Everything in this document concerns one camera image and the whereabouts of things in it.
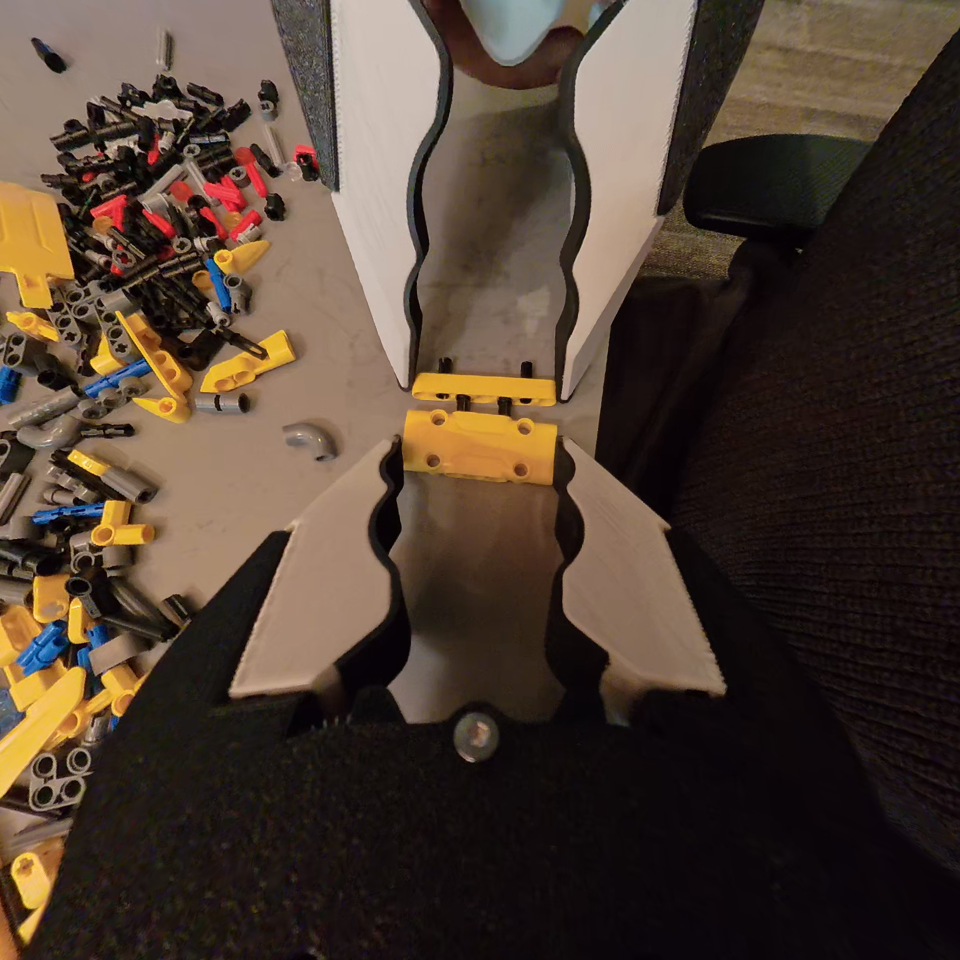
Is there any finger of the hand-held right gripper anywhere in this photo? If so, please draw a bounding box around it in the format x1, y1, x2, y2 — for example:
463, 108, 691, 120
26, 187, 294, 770
330, 0, 455, 387
556, 0, 696, 401

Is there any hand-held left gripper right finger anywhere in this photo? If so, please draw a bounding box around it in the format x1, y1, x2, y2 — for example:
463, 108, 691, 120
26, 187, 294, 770
545, 437, 729, 727

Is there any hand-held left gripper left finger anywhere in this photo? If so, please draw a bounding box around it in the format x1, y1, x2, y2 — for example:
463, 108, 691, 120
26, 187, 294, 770
228, 437, 411, 723

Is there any yellow rectangular panel brick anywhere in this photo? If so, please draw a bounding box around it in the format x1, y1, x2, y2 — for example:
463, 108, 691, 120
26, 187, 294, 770
402, 408, 560, 486

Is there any yellow beam with black pins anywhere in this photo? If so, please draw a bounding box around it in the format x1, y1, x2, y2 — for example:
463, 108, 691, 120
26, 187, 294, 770
411, 358, 558, 415

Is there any grey curved elbow brick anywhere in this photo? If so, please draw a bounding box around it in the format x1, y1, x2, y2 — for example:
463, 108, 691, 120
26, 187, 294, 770
282, 422, 336, 462

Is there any black chair armrest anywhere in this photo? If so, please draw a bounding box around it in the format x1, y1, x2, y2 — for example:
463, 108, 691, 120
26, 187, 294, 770
684, 135, 871, 243

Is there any pile of black red pins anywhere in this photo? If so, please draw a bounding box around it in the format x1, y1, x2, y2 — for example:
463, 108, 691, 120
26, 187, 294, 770
37, 71, 320, 331

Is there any pile of yellow blue bricks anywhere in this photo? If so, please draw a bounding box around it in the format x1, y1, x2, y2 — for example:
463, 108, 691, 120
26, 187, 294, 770
0, 300, 297, 946

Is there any large yellow panel brick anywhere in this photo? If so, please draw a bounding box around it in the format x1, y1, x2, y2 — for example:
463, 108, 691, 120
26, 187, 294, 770
0, 182, 76, 310

